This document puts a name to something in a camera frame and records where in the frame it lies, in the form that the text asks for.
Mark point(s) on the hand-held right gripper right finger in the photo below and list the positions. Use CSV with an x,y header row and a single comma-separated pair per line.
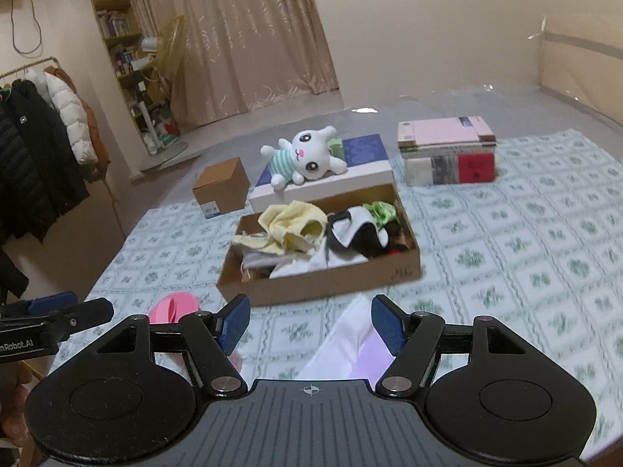
x,y
387,323

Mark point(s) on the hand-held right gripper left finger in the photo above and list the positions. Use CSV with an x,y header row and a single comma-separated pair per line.
x,y
233,323

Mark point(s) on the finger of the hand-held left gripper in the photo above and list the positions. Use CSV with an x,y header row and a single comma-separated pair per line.
x,y
82,314
51,303

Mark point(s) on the purple tissue pack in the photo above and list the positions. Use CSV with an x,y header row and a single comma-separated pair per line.
x,y
345,345

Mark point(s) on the brown cardboard tray box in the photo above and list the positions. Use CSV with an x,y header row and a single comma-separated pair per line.
x,y
316,289

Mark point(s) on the black and white cloth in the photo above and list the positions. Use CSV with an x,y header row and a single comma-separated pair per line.
x,y
355,233

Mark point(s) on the pale yellow cloth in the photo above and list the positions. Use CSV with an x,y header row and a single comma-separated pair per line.
x,y
287,228

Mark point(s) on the green cloth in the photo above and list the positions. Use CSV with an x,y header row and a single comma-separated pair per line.
x,y
382,211

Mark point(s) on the pink cup with lid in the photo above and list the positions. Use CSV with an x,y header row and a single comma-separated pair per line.
x,y
173,307

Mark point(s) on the black puffer jacket white logo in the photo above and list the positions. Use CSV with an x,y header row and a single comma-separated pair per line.
x,y
39,165

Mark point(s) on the small brown cardboard box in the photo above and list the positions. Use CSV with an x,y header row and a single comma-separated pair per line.
x,y
221,185

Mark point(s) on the white flat box blue top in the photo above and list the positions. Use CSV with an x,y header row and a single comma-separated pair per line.
x,y
365,160

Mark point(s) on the brown jacket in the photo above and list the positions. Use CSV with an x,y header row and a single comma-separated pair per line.
x,y
97,141

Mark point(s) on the white plush bunny striped shirt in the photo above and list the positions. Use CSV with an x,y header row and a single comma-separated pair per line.
x,y
306,153

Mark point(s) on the thin white spine book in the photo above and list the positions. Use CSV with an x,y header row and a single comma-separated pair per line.
x,y
452,150

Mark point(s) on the pink cover book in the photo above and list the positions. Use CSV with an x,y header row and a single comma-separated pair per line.
x,y
443,131

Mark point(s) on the grey plastic covered mattress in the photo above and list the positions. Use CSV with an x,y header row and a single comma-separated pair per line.
x,y
370,121

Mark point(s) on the cluttered bookshelf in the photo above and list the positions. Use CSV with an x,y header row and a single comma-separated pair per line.
x,y
114,24

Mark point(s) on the beige patterned curtain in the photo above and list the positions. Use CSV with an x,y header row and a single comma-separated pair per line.
x,y
243,34

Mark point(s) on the beige plastic wrapped headboard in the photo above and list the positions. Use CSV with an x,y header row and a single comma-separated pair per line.
x,y
584,73

